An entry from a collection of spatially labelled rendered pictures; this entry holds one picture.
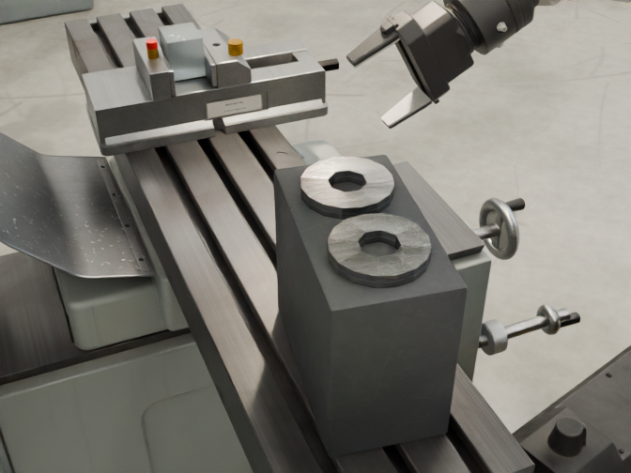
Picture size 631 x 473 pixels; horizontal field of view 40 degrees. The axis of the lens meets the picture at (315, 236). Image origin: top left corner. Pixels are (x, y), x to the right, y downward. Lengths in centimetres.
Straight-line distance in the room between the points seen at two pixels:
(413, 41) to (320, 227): 30
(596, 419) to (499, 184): 162
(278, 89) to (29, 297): 48
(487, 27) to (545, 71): 261
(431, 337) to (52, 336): 68
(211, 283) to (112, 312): 23
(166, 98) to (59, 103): 217
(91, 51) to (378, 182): 87
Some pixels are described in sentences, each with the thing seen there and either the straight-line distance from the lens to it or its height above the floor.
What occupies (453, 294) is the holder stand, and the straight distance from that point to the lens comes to 73.
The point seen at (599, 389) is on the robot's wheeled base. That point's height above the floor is 59.
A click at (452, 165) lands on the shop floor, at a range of 295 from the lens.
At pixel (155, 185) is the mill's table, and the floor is 91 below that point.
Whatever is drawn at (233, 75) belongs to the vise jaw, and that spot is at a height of 100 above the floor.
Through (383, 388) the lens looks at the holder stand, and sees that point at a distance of 78.
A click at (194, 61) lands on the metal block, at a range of 129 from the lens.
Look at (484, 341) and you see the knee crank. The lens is 157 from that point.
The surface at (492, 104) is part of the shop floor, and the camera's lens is 335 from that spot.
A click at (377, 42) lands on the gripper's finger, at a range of 101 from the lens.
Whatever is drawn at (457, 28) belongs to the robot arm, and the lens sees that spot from 103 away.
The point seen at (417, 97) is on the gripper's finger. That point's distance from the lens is 108.
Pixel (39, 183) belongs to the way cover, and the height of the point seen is 88.
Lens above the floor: 157
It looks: 37 degrees down
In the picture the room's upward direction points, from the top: straight up
